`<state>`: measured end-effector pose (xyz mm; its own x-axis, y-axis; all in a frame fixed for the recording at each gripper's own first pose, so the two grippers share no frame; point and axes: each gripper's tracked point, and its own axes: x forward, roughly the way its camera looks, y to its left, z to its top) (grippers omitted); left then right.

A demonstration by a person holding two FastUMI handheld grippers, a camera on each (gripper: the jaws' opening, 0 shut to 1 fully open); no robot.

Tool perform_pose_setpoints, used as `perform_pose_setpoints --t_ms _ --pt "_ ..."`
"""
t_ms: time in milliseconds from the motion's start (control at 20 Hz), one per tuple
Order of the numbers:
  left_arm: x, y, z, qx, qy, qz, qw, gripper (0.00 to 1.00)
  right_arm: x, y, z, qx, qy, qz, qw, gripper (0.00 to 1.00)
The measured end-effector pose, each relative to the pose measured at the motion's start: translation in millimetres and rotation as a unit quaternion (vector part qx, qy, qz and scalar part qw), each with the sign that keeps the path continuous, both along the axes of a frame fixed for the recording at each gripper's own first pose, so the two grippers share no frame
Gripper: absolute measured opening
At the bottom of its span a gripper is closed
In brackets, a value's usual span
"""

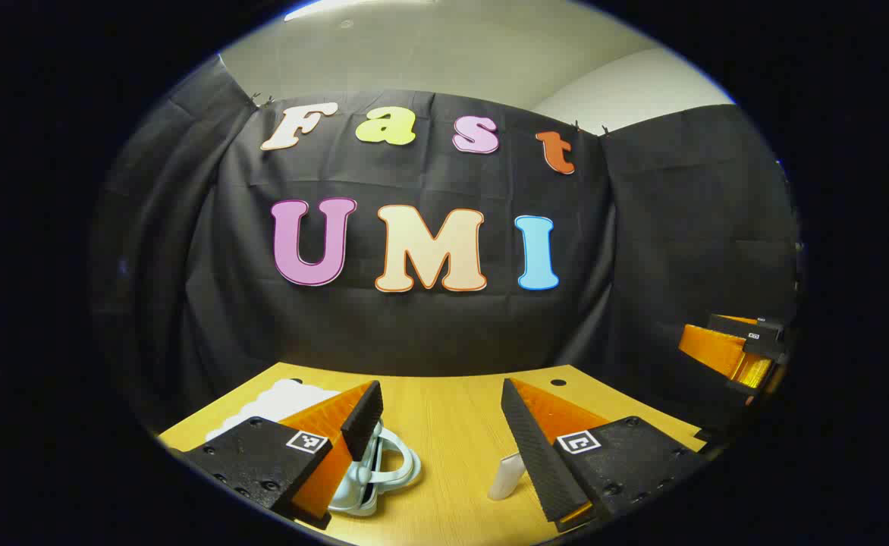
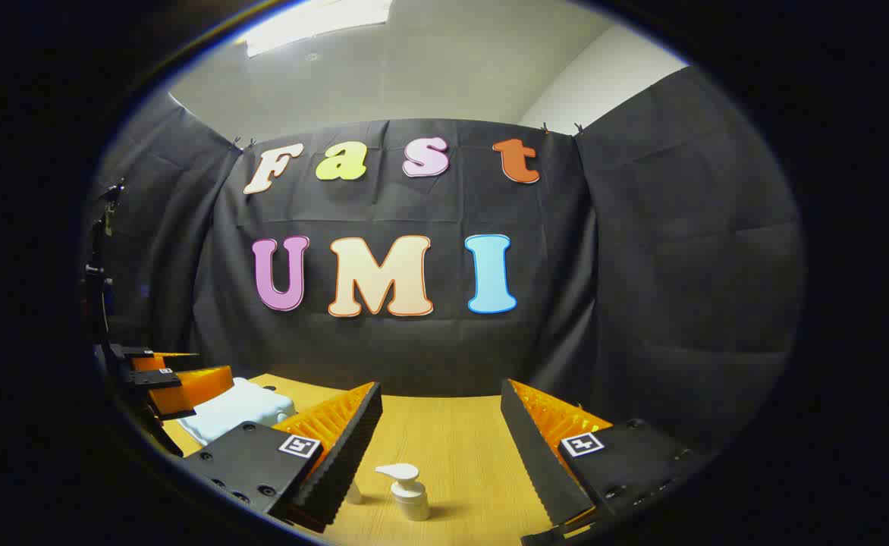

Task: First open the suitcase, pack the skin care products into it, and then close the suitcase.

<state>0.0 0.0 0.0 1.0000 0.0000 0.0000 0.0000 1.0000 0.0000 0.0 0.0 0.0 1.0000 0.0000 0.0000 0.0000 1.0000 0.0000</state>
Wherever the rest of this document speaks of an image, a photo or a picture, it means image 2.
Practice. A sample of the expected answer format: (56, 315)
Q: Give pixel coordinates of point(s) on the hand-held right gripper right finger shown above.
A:
(535, 462)

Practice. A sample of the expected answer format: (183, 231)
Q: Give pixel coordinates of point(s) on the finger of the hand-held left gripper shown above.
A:
(164, 362)
(186, 390)

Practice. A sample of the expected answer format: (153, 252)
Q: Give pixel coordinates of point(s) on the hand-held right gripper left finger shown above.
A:
(338, 470)

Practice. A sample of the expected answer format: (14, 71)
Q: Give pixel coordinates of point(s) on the black backdrop cloth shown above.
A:
(642, 265)

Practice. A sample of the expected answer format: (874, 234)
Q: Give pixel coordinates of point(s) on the white squeeze tube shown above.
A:
(353, 494)

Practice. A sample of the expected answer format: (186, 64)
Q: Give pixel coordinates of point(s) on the white pump bottle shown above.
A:
(410, 500)

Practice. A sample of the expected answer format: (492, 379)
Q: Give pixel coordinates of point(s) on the light blue suitcase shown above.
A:
(232, 409)

